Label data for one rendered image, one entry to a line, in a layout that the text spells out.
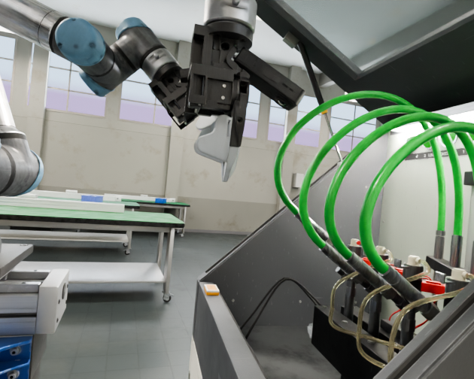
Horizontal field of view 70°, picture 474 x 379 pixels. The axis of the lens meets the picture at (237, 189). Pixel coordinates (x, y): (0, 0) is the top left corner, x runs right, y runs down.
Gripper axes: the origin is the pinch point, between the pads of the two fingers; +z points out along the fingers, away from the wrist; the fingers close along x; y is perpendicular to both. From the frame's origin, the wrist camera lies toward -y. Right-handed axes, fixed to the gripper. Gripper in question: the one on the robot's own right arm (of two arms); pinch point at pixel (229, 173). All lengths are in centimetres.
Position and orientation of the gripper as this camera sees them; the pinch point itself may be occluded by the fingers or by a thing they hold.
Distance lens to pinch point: 49.6
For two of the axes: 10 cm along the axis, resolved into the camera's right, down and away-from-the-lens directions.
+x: 2.2, 0.2, -9.7
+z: -0.9, 10.0, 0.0
